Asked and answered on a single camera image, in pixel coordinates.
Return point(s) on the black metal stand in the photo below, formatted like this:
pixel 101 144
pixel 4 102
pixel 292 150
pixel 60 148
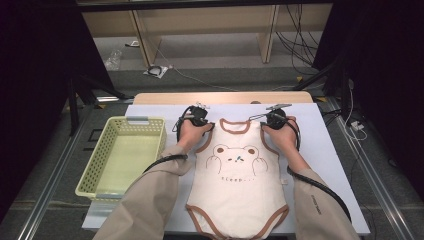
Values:
pixel 345 96
pixel 72 106

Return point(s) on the clear plastic bag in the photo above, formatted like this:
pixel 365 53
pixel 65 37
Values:
pixel 113 60

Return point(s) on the pale green perforated plastic basket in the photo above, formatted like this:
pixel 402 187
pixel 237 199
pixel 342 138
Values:
pixel 126 160

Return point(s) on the aluminium floor rail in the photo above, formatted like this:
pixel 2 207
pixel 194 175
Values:
pixel 373 173
pixel 50 190

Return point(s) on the light wooden shelf unit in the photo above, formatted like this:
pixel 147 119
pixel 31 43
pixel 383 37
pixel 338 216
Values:
pixel 200 20

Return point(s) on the small white floor object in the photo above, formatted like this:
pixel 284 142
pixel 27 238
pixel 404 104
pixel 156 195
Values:
pixel 134 43

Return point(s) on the black curtain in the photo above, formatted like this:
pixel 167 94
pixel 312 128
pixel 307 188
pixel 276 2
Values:
pixel 33 83
pixel 390 83

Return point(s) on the cream baby bodysuit brown trim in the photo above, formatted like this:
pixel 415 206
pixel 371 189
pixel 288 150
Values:
pixel 236 200

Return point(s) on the person's right hand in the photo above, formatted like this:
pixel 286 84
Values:
pixel 285 138

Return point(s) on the person's left hand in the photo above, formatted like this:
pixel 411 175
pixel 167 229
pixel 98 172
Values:
pixel 190 138

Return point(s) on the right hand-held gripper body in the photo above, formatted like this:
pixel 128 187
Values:
pixel 276 119

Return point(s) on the white power adapter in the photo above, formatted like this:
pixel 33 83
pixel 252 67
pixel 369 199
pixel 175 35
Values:
pixel 356 125

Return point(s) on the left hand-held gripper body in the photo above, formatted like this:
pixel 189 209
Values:
pixel 199 116

